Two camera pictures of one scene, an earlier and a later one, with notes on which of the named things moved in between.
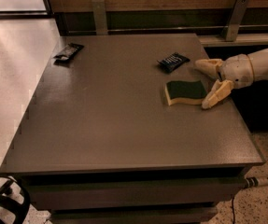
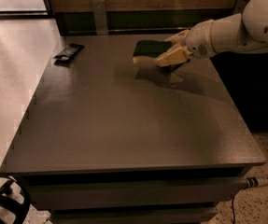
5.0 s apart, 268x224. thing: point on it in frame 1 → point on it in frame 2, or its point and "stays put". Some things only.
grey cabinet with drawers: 100,144 stays put
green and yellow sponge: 185,92 → 148,51
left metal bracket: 100,17 stays put
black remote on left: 71,50 stays put
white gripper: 236,71 → 199,41
